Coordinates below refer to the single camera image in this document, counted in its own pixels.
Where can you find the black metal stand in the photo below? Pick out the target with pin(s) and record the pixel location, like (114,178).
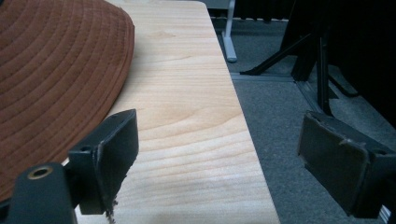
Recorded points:
(314,59)

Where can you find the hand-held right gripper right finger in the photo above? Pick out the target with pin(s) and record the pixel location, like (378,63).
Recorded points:
(339,165)

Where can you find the grey metal table leg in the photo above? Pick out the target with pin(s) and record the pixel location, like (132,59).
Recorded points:
(229,34)

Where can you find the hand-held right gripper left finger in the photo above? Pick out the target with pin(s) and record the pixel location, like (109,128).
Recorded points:
(112,155)

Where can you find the brown stitched hat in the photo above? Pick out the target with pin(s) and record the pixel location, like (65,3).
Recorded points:
(59,81)

